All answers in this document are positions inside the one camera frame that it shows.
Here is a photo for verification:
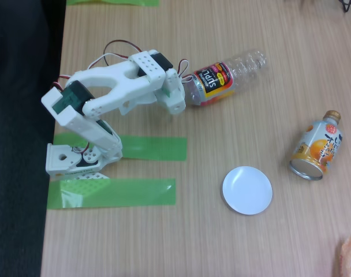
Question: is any orange juice bottle can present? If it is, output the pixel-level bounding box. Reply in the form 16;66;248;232
289;109;345;181

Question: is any clear plastic bottle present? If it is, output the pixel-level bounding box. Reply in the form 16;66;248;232
181;48;269;108

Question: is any small white round plate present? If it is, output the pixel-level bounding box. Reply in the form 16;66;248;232
222;166;273;216

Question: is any green plastic sheet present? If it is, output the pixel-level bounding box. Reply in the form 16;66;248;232
66;0;159;7

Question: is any long green tape strip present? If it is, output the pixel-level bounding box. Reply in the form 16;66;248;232
47;178;177;210

